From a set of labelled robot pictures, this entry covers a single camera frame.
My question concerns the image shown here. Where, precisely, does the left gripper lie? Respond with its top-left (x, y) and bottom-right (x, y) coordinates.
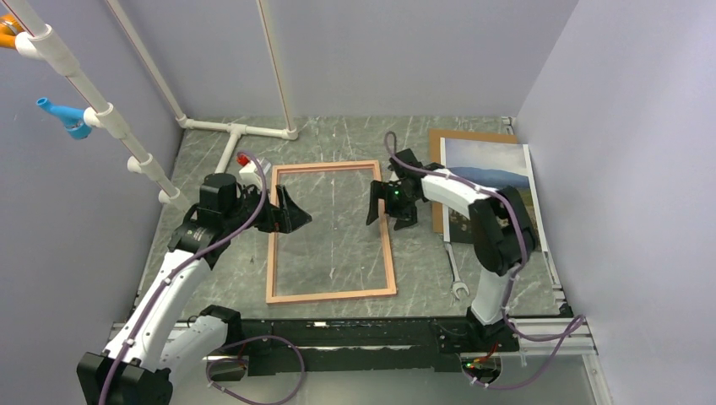
top-left (224, 184), bottom-right (311, 234)

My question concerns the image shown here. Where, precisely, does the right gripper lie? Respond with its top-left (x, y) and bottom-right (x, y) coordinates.
top-left (366, 180), bottom-right (420, 230)

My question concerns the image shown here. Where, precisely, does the wooden picture frame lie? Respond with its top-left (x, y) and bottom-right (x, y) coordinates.
top-left (265, 160), bottom-right (398, 305)

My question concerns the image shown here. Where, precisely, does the brown backing board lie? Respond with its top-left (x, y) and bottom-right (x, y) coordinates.
top-left (428, 128), bottom-right (518, 234)

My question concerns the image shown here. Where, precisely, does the landscape photo print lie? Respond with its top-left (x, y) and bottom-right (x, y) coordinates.
top-left (440, 138), bottom-right (547, 251)

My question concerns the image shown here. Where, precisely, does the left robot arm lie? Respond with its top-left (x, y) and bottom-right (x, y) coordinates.
top-left (77, 168), bottom-right (312, 404)

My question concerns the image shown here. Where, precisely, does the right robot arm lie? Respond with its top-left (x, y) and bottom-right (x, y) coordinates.
top-left (366, 148), bottom-right (538, 350)

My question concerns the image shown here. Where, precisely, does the silver wrench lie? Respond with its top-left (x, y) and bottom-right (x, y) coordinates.
top-left (443, 242), bottom-right (469, 300)

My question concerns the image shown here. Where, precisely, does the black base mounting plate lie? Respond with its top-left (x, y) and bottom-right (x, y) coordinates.
top-left (211, 315), bottom-right (519, 376)

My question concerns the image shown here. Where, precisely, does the blue pipe fitting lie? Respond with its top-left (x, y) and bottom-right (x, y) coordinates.
top-left (35, 97), bottom-right (92, 140)

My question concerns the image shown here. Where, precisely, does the white PVC pipe stand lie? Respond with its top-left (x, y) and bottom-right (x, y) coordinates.
top-left (2, 1), bottom-right (299, 210)

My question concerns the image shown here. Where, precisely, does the orange pipe fitting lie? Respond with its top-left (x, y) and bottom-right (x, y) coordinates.
top-left (0, 13), bottom-right (24, 50)

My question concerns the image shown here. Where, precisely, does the aluminium rail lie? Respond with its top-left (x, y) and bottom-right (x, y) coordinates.
top-left (89, 317), bottom-right (614, 405)

